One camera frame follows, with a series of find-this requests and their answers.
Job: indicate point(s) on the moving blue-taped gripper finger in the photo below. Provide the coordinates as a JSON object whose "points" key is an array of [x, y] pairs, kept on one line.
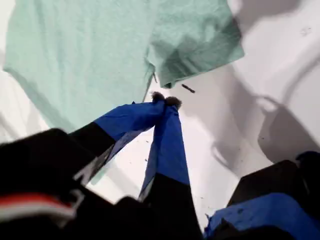
{"points": [[125, 117]]}

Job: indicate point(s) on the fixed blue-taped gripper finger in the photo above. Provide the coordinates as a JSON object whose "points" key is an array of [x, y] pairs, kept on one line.
{"points": [[170, 150]]}

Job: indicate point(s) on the pale green T-shirt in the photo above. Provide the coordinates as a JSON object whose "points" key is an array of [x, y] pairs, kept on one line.
{"points": [[75, 50]]}

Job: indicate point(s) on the small dark scrap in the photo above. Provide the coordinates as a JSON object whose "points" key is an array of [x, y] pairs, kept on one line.
{"points": [[188, 88]]}

